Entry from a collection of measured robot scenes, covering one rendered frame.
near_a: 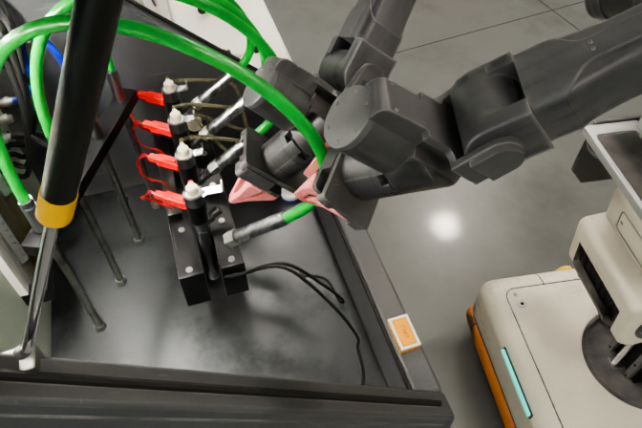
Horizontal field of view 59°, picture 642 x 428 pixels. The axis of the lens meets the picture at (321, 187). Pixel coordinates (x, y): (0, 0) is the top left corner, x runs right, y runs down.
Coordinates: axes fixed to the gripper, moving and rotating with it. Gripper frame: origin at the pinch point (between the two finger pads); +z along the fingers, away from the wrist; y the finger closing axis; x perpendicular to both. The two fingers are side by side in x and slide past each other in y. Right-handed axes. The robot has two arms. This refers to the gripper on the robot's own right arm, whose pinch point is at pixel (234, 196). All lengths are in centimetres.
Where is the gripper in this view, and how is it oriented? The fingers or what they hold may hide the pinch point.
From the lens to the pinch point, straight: 78.9
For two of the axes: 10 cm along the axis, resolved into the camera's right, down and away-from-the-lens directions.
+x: 0.6, 7.6, -6.5
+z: -6.9, 5.0, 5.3
